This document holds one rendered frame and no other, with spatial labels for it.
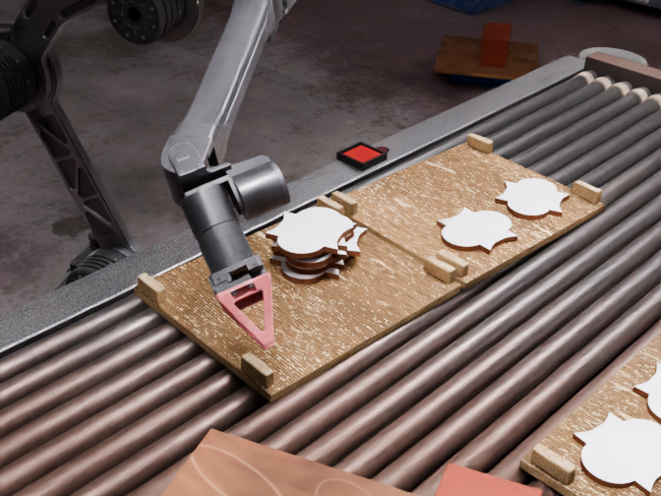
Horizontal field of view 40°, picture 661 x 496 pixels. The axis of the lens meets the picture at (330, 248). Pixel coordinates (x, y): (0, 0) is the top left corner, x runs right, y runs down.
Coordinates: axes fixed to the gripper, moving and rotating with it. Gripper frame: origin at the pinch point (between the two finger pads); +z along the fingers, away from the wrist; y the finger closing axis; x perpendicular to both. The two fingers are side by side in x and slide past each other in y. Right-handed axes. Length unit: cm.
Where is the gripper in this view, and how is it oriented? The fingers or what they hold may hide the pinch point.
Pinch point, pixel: (266, 339)
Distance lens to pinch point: 111.8
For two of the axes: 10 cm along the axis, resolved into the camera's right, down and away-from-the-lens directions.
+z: 4.2, 9.0, -1.2
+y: -0.6, 1.6, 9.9
